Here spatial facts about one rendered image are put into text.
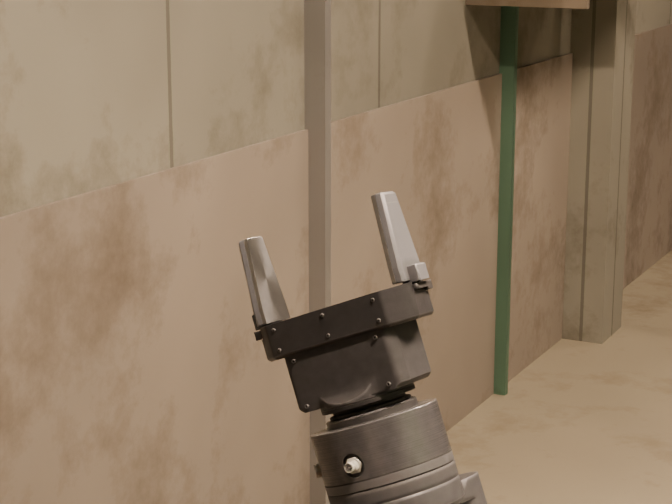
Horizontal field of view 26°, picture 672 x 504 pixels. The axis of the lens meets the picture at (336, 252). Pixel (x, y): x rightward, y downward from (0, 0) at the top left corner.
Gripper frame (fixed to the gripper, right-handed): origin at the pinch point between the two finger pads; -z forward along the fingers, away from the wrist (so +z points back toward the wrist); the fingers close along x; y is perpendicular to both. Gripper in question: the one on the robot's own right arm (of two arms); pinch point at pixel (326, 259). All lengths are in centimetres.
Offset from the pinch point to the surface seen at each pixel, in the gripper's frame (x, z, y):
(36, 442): -175, 8, -165
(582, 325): -182, 29, -543
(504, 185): -161, -35, -448
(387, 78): -148, -72, -341
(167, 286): -165, -20, -215
